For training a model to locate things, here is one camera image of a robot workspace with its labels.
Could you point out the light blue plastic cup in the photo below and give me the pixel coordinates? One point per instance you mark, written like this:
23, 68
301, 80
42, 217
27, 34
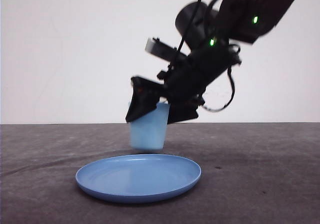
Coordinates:
149, 131

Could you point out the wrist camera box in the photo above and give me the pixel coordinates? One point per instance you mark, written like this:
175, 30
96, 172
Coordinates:
157, 48

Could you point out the blue plastic plate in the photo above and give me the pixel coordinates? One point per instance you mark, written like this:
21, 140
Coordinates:
140, 178

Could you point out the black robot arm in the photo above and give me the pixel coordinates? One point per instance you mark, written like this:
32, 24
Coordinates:
207, 29

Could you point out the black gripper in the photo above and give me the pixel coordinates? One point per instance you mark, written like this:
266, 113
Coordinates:
184, 83

